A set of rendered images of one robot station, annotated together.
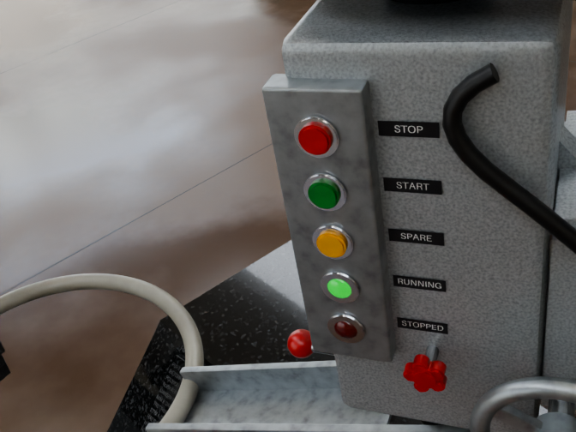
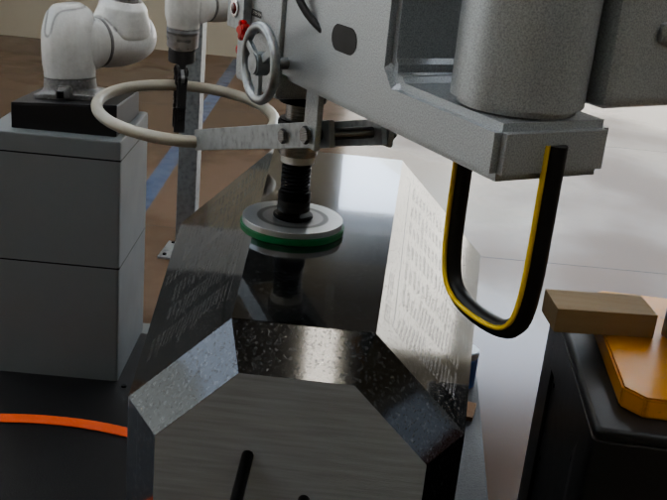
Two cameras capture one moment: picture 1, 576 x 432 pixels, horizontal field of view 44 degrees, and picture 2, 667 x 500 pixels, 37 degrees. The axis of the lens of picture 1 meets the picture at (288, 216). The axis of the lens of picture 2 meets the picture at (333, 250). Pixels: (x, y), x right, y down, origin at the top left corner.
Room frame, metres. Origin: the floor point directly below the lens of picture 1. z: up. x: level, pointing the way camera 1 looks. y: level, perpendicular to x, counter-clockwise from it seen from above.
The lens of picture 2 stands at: (-1.03, -1.31, 1.57)
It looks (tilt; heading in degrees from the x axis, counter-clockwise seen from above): 21 degrees down; 33
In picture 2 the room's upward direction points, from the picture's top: 6 degrees clockwise
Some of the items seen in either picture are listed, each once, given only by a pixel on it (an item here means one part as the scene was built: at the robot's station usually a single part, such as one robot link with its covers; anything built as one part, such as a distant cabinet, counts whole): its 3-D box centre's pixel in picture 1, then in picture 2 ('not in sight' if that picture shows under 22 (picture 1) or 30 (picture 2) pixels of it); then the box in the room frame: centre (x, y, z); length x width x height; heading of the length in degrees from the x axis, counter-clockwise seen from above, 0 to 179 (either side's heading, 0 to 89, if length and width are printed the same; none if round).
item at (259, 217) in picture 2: not in sight; (292, 218); (0.56, -0.15, 0.89); 0.21 x 0.21 x 0.01
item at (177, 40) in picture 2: not in sight; (182, 38); (1.01, 0.59, 1.11); 0.09 x 0.09 x 0.06
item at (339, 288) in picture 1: (339, 286); not in sight; (0.48, -0.03, 1.36); 0.02 x 0.01 x 0.02; 63
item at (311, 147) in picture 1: (315, 138); not in sight; (0.48, -0.03, 1.52); 0.03 x 0.01 x 0.03; 63
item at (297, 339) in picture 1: (320, 346); not in sight; (0.56, -0.01, 1.22); 0.08 x 0.03 x 0.03; 63
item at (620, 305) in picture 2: not in sight; (598, 312); (0.78, -0.77, 0.81); 0.20 x 0.10 x 0.05; 128
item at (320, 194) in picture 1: (324, 193); not in sight; (0.48, -0.03, 1.46); 0.03 x 0.01 x 0.03; 63
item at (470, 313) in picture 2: not in sight; (493, 230); (0.26, -0.74, 1.10); 0.23 x 0.03 x 0.32; 63
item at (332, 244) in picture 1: (332, 243); not in sight; (0.48, -0.03, 1.41); 0.03 x 0.01 x 0.03; 63
